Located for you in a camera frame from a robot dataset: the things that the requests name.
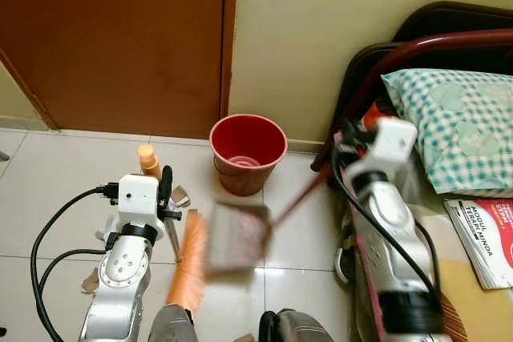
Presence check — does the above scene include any grey right robot leg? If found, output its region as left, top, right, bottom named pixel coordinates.
left=257, top=308, right=336, bottom=342

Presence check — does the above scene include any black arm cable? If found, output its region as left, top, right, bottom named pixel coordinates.
left=330, top=164, right=443, bottom=311
left=30, top=184, right=121, bottom=342

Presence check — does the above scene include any brown wooden door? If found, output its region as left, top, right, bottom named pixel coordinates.
left=0, top=0, right=240, bottom=140

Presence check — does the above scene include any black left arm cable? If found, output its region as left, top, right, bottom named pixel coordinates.
left=30, top=184, right=121, bottom=342

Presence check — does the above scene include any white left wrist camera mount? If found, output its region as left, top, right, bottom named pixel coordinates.
left=117, top=174, right=166, bottom=236

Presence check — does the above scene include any dark red metal bed frame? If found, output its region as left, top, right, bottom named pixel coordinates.
left=311, top=1, right=513, bottom=173

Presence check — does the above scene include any crumpled paper scrap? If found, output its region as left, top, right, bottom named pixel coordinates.
left=169, top=185, right=192, bottom=209
left=79, top=267, right=102, bottom=294

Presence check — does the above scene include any grey robot leg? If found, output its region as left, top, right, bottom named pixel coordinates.
left=257, top=308, right=336, bottom=342
left=147, top=303, right=199, bottom=342

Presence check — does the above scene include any orange bristle broom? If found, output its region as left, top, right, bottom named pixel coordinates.
left=136, top=143, right=209, bottom=316

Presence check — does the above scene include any yellow patterned bed sheet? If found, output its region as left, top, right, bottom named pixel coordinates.
left=343, top=102, right=513, bottom=342

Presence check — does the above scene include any green checked pillow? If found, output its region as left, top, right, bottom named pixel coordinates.
left=380, top=67, right=513, bottom=198

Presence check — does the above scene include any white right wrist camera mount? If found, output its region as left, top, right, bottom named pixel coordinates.
left=362, top=116, right=419, bottom=176

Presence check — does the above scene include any grey left robot leg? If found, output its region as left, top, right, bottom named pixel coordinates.
left=147, top=303, right=199, bottom=342

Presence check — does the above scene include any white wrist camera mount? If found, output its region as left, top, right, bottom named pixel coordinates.
left=362, top=116, right=419, bottom=176
left=117, top=174, right=166, bottom=236

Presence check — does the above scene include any dustpan with red handle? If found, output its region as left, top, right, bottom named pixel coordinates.
left=204, top=162, right=341, bottom=276

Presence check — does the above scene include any red plastic bucket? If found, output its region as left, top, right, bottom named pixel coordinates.
left=209, top=114, right=289, bottom=197

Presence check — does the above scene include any red and white book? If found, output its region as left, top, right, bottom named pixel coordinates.
left=442, top=197, right=513, bottom=292

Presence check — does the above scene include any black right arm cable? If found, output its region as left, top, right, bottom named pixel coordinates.
left=330, top=164, right=443, bottom=311

